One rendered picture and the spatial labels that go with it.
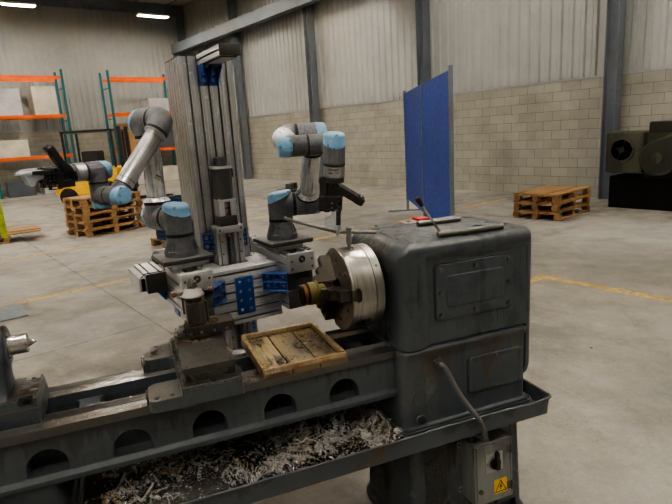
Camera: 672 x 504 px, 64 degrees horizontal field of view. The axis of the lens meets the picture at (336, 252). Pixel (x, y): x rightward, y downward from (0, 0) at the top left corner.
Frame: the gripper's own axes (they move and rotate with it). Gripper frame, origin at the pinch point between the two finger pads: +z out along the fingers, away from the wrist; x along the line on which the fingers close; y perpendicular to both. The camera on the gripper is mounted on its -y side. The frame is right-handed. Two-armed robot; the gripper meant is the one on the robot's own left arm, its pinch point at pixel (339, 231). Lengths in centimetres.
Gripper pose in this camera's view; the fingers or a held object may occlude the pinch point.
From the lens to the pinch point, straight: 193.3
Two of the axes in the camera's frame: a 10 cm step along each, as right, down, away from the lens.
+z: -0.1, 9.2, 3.9
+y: -10.0, -0.3, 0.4
